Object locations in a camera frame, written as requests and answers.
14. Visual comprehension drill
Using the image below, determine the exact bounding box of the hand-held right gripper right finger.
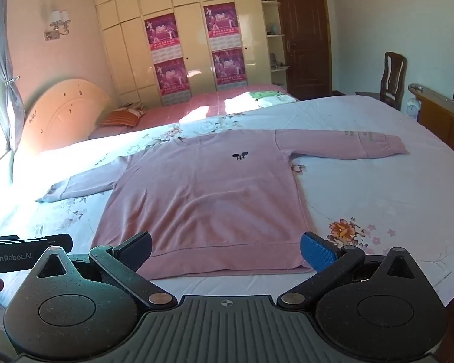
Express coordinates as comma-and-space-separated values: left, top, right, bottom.
277, 231, 420, 309

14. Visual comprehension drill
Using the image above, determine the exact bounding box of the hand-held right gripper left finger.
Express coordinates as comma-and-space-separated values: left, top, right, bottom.
32, 231, 178, 309

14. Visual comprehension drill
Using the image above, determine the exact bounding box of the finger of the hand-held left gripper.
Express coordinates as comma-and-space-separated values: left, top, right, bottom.
41, 234, 75, 252

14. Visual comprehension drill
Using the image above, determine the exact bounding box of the pink sweater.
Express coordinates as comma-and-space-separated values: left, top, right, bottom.
36, 129, 409, 281

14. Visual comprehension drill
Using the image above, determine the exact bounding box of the floral bed sheet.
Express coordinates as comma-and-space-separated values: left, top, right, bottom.
0, 94, 454, 311

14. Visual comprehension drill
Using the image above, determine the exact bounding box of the wooden headboard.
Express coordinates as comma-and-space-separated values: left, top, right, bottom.
18, 79, 112, 159

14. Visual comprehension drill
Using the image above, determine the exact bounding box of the orange pillow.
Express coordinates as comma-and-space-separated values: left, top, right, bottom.
98, 110, 140, 128

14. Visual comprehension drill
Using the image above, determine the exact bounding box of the floral pillow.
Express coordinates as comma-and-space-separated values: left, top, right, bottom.
121, 103, 146, 118

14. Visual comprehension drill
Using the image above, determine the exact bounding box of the folded white cloth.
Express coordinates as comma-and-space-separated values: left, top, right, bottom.
257, 95, 299, 107

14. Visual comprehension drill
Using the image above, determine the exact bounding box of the white kettle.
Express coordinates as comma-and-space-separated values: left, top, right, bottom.
406, 98, 420, 122

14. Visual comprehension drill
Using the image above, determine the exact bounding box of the wooden cabinet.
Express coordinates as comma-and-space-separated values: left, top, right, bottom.
408, 83, 454, 159

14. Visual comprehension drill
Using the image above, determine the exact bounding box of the cream wardrobe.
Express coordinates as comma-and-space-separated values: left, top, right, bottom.
90, 0, 289, 107

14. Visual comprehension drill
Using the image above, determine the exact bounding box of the dark wooden chair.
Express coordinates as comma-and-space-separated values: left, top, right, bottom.
355, 52, 408, 111

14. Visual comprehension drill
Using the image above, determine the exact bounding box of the grey curtain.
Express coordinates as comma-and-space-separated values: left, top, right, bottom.
0, 0, 25, 152

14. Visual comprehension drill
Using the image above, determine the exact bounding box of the dark wooden door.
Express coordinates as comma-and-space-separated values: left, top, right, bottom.
273, 0, 333, 101

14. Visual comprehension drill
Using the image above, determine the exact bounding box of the cream corner shelf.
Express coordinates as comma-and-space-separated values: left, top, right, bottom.
260, 0, 290, 88

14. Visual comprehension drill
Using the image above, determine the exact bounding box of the pink wall poster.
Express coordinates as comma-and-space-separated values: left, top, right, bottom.
203, 2, 242, 51
153, 57, 190, 106
211, 47, 248, 90
144, 12, 183, 63

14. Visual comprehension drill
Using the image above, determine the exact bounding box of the wall lamp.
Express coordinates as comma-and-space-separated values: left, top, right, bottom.
44, 8, 71, 41

